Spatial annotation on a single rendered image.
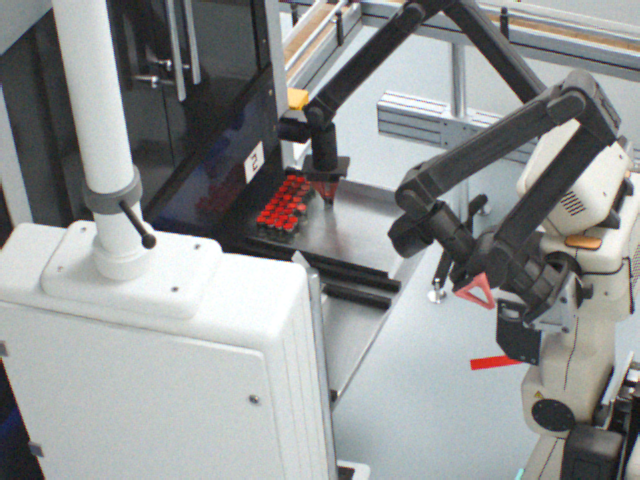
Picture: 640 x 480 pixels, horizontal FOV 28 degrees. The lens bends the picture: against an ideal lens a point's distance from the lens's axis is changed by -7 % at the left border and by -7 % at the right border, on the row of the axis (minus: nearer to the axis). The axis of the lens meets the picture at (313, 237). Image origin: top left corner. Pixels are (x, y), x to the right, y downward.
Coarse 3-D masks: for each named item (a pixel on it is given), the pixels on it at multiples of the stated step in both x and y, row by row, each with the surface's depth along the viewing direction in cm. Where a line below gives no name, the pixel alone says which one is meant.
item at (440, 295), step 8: (472, 200) 430; (480, 200) 431; (472, 208) 424; (480, 208) 431; (488, 208) 441; (472, 216) 423; (480, 216) 439; (464, 224) 416; (472, 224) 417; (472, 232) 419; (448, 256) 410; (440, 264) 410; (448, 264) 410; (440, 272) 408; (448, 272) 410; (440, 280) 407; (440, 288) 409; (432, 296) 411; (440, 296) 411
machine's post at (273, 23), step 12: (264, 0) 288; (276, 0) 292; (264, 12) 290; (276, 12) 294; (276, 24) 295; (276, 36) 297; (276, 48) 299; (276, 60) 300; (276, 72) 302; (276, 84) 303; (276, 96) 305; (288, 108) 313; (288, 144) 318; (276, 156) 317; (288, 156) 319; (264, 168) 321; (276, 168) 320
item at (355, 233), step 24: (336, 192) 313; (360, 192) 312; (384, 192) 308; (312, 216) 307; (336, 216) 307; (360, 216) 306; (384, 216) 306; (264, 240) 298; (312, 240) 301; (336, 240) 301; (360, 240) 300; (384, 240) 299; (336, 264) 292; (360, 264) 289; (384, 264) 293
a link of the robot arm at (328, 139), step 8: (304, 128) 293; (328, 128) 292; (304, 136) 295; (312, 136) 293; (320, 136) 292; (328, 136) 292; (312, 144) 295; (320, 144) 293; (328, 144) 293; (336, 144) 296
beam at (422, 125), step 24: (384, 96) 400; (408, 96) 399; (384, 120) 402; (408, 120) 396; (432, 120) 393; (456, 120) 389; (480, 120) 388; (432, 144) 398; (456, 144) 394; (528, 144) 382
